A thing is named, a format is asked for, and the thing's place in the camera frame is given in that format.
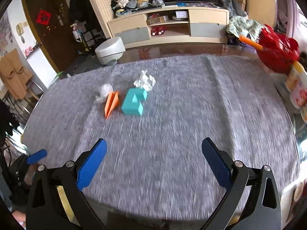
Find orange paper plane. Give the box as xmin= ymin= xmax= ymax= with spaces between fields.
xmin=104 ymin=91 xmax=120 ymax=118

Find teal foam block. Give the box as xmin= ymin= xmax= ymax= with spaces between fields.
xmin=121 ymin=88 xmax=147 ymax=116

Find clear plastic wrap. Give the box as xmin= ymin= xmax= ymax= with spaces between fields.
xmin=95 ymin=83 xmax=113 ymax=104

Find white paper ball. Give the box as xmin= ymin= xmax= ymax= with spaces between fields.
xmin=133 ymin=70 xmax=156 ymax=92

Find grey woven table cloth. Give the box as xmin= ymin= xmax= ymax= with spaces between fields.
xmin=22 ymin=55 xmax=299 ymax=221

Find tan coat on chair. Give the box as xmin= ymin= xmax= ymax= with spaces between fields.
xmin=0 ymin=48 xmax=33 ymax=100

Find white cream bottle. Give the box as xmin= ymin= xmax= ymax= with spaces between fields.
xmin=300 ymin=104 xmax=307 ymax=123

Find white pink lotion bottle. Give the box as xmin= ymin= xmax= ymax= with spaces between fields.
xmin=290 ymin=80 xmax=306 ymax=109

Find white yellow lotion bottle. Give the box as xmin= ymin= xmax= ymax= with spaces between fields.
xmin=285 ymin=61 xmax=305 ymax=91

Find white round stool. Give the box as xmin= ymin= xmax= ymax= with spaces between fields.
xmin=95 ymin=37 xmax=125 ymax=65

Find orange stick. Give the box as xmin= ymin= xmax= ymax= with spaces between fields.
xmin=239 ymin=35 xmax=264 ymax=51

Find red basket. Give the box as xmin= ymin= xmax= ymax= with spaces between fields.
xmin=257 ymin=24 xmax=300 ymax=74

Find floral green cloth pile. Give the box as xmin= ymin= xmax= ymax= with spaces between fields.
xmin=226 ymin=16 xmax=265 ymax=42

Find beige TV cabinet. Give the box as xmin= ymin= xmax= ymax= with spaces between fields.
xmin=108 ymin=6 xmax=229 ymax=48

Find dark brown door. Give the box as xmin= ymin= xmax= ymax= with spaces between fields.
xmin=21 ymin=0 xmax=84 ymax=73

